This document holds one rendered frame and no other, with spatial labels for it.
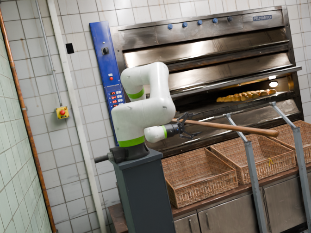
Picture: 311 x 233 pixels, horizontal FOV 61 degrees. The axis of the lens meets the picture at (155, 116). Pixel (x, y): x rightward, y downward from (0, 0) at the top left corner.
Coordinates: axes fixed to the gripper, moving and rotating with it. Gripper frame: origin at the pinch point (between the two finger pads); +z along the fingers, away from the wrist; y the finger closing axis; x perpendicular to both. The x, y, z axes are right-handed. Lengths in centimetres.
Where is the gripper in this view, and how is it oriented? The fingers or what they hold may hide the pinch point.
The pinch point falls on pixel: (197, 123)
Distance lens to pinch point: 193.7
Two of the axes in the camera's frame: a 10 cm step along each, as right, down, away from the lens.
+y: 2.0, 9.8, 0.9
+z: 9.4, -2.2, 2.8
